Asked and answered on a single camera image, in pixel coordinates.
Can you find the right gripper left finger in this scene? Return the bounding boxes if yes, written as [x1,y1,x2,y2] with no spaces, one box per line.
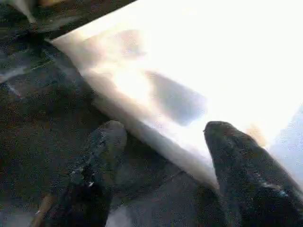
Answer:
[30,120,128,227]

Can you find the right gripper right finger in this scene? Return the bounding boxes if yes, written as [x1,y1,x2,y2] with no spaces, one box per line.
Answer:
[203,121,303,227]

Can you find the white plastic table top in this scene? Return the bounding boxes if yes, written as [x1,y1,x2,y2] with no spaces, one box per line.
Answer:
[48,0,303,190]

